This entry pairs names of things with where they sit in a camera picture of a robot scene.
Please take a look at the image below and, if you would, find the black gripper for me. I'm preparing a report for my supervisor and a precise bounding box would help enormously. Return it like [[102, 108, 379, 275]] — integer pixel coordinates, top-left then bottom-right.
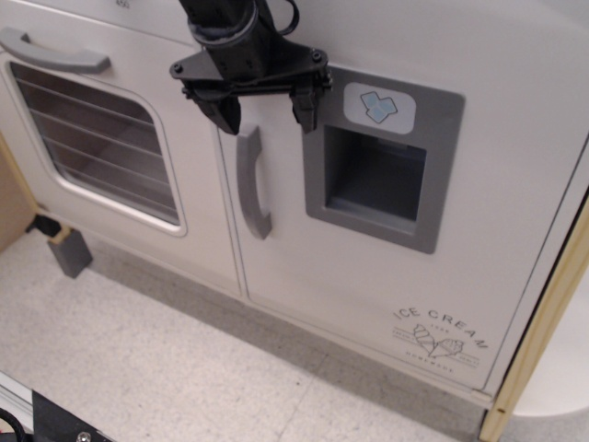
[[169, 30, 332, 135]]

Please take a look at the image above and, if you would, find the white toy fridge door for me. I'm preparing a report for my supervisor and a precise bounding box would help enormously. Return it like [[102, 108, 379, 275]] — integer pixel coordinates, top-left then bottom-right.
[[221, 1, 588, 404]]

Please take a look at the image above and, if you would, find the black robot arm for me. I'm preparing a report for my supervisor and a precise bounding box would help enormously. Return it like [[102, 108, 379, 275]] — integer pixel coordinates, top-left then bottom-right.
[[169, 1, 331, 134]]

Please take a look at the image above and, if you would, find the grey ice dispenser panel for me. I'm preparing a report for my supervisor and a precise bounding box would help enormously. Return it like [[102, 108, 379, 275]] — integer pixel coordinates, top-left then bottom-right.
[[303, 67, 466, 254]]

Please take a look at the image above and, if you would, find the white toy oven door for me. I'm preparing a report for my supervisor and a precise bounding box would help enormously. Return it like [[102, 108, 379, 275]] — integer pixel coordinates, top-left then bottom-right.
[[1, 1, 240, 296]]

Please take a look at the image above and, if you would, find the grey kitchen leg block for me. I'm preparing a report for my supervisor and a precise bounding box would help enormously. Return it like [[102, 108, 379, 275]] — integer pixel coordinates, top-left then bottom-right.
[[48, 229, 93, 279]]

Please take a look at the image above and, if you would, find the grey fridge door handle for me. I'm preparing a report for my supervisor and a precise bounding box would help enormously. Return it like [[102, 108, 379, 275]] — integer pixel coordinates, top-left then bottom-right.
[[237, 124, 271, 240]]

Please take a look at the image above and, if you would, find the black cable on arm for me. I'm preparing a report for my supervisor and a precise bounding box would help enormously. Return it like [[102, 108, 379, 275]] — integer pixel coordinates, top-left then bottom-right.
[[264, 0, 303, 36]]

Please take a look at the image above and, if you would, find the grey oven door handle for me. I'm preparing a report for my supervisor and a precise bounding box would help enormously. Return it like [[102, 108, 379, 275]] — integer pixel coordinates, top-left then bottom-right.
[[1, 27, 110, 74]]

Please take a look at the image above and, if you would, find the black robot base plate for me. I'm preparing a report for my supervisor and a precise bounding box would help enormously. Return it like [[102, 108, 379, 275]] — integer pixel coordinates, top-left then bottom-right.
[[1, 388, 111, 441]]

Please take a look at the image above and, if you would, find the light wooden corner post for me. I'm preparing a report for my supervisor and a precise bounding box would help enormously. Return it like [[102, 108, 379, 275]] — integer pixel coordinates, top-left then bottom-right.
[[477, 196, 588, 441]]

